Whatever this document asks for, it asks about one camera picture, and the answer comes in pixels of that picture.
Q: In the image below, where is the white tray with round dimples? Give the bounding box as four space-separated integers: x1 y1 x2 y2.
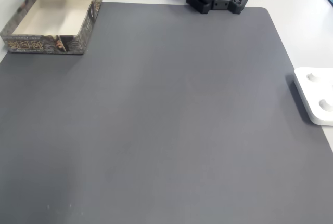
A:
293 67 333 126

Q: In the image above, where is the patterned cardboard box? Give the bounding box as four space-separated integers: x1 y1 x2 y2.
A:
0 0 103 55

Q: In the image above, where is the grey table mat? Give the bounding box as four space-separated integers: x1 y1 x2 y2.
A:
0 2 333 224

